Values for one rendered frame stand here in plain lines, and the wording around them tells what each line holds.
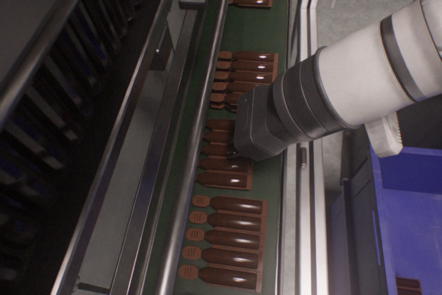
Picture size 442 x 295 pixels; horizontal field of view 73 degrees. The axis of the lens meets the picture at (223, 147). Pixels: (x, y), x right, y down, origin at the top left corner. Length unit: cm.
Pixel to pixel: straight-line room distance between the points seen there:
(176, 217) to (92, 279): 29
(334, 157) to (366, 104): 99
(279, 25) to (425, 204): 67
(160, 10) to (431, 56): 22
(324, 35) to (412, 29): 145
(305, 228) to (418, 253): 52
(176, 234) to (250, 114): 16
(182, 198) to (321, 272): 30
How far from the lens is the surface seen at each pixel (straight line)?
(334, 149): 126
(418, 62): 24
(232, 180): 38
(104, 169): 21
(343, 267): 97
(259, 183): 40
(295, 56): 89
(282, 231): 37
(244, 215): 38
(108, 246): 51
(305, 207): 49
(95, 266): 49
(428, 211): 101
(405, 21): 25
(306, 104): 27
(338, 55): 26
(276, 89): 28
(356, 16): 186
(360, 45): 26
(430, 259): 96
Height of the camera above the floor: 104
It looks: 60 degrees down
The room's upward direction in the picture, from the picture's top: 6 degrees counter-clockwise
